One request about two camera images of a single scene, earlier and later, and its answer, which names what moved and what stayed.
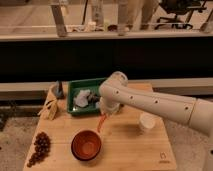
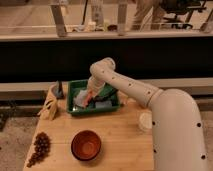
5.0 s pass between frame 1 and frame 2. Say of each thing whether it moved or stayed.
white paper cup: stayed
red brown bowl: stayed
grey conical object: stayed
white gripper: moved
